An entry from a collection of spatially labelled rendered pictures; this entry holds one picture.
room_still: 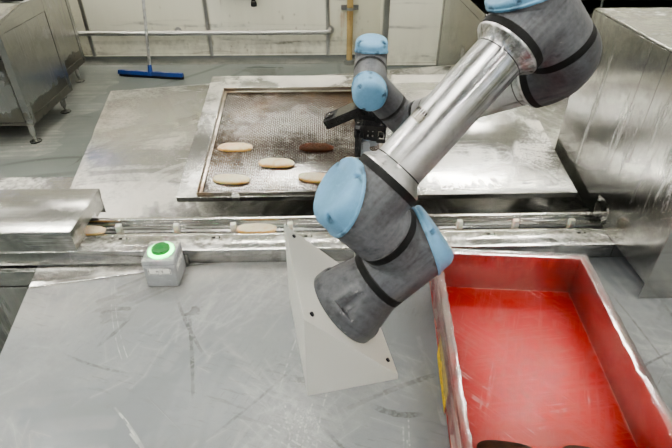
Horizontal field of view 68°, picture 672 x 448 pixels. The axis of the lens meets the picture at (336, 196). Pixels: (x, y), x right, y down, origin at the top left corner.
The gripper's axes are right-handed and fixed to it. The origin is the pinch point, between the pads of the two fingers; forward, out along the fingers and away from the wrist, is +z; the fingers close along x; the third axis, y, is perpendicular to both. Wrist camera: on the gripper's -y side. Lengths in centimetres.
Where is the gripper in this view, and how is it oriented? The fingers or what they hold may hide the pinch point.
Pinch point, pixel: (357, 158)
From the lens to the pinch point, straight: 137.7
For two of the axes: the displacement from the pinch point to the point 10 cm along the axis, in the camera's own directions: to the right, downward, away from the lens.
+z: 0.0, 7.2, 7.0
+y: 9.9, 0.9, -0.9
